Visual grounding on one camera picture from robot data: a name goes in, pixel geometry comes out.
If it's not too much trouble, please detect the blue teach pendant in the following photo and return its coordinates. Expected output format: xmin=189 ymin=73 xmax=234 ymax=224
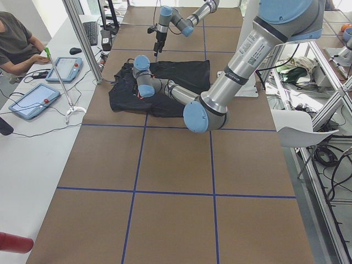
xmin=55 ymin=57 xmax=83 ymax=83
xmin=8 ymin=84 xmax=61 ymax=120

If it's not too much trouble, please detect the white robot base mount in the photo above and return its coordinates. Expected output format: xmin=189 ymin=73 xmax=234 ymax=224
xmin=217 ymin=0 xmax=260 ymax=97

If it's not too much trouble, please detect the white chair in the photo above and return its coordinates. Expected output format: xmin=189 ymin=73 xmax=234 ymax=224
xmin=271 ymin=109 xmax=339 ymax=147

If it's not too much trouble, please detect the seated person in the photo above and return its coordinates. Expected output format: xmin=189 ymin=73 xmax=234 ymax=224
xmin=1 ymin=11 xmax=50 ymax=76

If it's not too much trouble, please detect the black keyboard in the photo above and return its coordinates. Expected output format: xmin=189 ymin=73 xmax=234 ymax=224
xmin=82 ymin=21 xmax=98 ymax=46

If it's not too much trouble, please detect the black power adapter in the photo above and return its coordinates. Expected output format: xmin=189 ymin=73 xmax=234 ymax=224
xmin=100 ymin=30 xmax=112 ymax=51

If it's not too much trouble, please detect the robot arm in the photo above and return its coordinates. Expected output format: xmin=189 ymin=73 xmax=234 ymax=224
xmin=147 ymin=0 xmax=219 ymax=57
xmin=133 ymin=0 xmax=325 ymax=133

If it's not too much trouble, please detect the black computer mouse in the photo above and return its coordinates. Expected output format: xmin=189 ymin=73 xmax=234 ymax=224
xmin=69 ymin=47 xmax=82 ymax=55

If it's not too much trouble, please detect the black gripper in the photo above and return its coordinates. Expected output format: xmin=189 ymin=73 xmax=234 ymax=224
xmin=153 ymin=31 xmax=167 ymax=53

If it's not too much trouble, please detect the grabber stick green handle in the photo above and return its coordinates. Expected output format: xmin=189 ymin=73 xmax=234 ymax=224
xmin=44 ymin=47 xmax=87 ymax=124

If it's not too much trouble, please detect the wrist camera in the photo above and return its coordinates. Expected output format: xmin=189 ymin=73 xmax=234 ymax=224
xmin=147 ymin=26 xmax=157 ymax=34

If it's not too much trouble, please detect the red cylinder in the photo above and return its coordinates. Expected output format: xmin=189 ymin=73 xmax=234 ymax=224
xmin=1 ymin=232 xmax=34 ymax=254

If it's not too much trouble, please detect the near blue teach pendant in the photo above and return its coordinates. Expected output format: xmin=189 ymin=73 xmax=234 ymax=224
xmin=8 ymin=84 xmax=61 ymax=120

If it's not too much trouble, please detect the far blue teach pendant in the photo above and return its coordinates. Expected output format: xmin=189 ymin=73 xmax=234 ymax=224
xmin=55 ymin=57 xmax=83 ymax=83

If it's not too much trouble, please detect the black printed t-shirt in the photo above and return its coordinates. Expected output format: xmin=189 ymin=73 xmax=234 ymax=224
xmin=109 ymin=60 xmax=211 ymax=118

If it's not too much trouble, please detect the aluminium frame post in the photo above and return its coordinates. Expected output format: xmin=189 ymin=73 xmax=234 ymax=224
xmin=62 ymin=0 xmax=103 ymax=84

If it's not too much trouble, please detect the aluminium frame shelf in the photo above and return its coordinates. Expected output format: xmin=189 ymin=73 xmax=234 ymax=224
xmin=263 ymin=8 xmax=352 ymax=264

